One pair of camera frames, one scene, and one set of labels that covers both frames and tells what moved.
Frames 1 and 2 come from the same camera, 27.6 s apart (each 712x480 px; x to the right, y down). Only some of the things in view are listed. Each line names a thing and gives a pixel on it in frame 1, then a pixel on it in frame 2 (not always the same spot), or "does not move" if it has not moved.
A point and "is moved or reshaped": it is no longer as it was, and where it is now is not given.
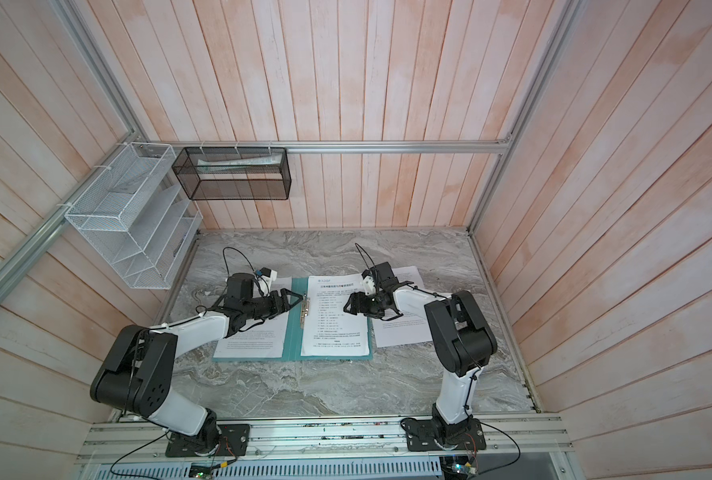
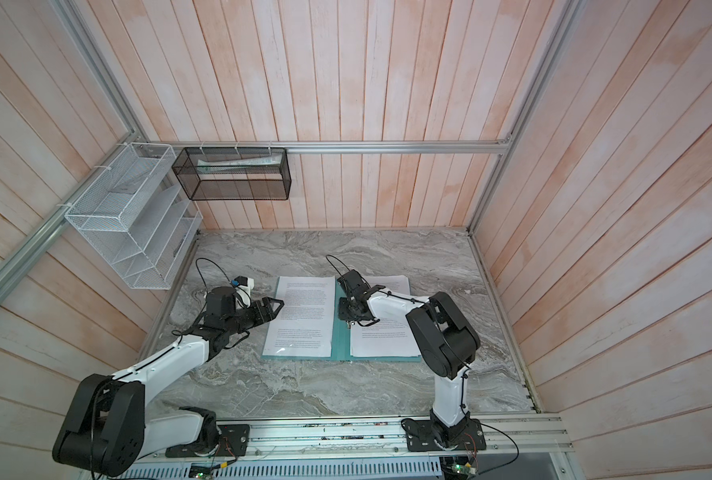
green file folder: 297,285 is moved or reshaped
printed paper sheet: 409,328 is moved or reshaped
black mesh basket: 234,173 does not move
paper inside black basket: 209,165 does not move
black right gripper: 359,304 → 342,313
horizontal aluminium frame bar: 507,144 does not move
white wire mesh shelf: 138,216 does not move
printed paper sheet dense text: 267,340 is moved or reshaped
